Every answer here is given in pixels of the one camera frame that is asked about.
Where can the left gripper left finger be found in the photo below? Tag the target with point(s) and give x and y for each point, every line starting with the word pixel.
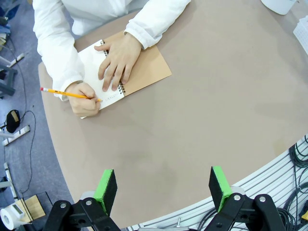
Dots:
pixel 107 187

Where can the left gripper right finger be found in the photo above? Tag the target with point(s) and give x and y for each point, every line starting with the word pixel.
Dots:
pixel 219 187

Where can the yellow pencil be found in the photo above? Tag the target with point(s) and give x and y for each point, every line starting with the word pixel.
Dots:
pixel 62 92

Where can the spiral notebook with brown cover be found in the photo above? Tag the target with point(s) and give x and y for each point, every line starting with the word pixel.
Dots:
pixel 149 69

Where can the person's left forearm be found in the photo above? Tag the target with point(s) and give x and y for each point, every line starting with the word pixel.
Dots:
pixel 158 21

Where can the person's right forearm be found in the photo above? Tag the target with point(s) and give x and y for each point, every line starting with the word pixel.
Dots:
pixel 57 55

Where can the person's right hand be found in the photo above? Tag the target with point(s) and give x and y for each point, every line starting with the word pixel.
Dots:
pixel 84 106

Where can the person's left hand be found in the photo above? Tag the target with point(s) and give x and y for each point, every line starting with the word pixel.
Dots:
pixel 122 57

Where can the small wooden box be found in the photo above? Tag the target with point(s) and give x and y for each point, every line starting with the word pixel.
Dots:
pixel 33 208

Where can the white tape roll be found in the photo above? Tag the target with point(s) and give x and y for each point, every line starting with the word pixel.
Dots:
pixel 6 219

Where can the black pouch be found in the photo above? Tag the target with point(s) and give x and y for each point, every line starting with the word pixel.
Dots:
pixel 12 121

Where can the grey plastic stool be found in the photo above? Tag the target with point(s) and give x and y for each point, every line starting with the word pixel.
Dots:
pixel 7 86

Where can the white perforated plastic basket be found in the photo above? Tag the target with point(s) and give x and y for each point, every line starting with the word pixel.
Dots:
pixel 302 33

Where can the person's torso in white jacket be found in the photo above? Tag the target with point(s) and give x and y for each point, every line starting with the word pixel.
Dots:
pixel 101 12

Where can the white lidded trash bin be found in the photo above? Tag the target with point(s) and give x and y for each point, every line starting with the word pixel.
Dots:
pixel 279 6

